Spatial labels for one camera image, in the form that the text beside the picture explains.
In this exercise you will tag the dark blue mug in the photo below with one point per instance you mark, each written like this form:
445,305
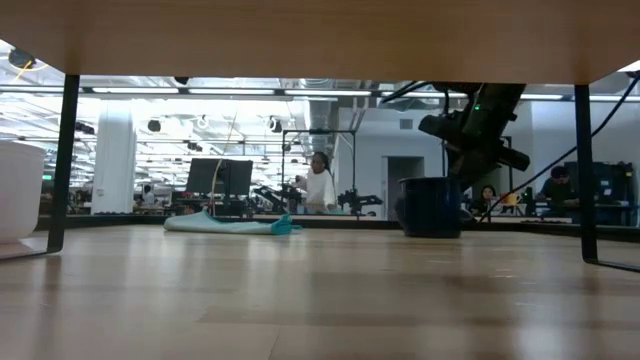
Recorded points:
430,207

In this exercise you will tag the grey wall vent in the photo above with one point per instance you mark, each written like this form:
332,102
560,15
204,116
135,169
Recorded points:
406,124

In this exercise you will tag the dark equipment cabinet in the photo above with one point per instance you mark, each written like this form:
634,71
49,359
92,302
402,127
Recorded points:
610,187

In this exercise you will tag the yellow mug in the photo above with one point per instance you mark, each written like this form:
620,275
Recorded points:
511,199

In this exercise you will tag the person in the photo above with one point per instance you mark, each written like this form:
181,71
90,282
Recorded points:
320,189
485,200
557,192

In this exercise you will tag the black background robot arm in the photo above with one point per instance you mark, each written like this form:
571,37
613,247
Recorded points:
357,201
272,196

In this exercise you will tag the white mug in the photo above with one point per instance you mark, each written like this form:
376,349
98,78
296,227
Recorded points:
17,190

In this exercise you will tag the silver ventilation duct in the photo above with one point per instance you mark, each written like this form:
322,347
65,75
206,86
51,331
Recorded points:
320,117

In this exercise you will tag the light blue folded cloth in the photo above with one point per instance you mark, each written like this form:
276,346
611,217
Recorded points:
225,226

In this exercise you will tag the black hanging spotlight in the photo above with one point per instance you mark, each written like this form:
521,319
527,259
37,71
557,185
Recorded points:
202,121
275,124
154,125

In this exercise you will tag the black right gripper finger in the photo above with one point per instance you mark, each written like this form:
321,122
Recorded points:
480,172
456,164

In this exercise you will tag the black monitor back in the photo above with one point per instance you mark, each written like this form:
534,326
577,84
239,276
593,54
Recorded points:
202,176
240,177

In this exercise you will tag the wooden background table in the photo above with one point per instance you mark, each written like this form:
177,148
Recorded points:
530,219
310,217

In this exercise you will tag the black ceiling dome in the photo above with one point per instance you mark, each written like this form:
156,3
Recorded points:
21,58

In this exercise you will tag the wooden shelf black legs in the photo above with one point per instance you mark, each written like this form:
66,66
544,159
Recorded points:
320,35

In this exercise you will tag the white pillar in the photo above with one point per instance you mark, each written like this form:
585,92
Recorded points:
114,160

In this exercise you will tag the grey door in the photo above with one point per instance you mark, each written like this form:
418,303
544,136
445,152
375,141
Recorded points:
400,185

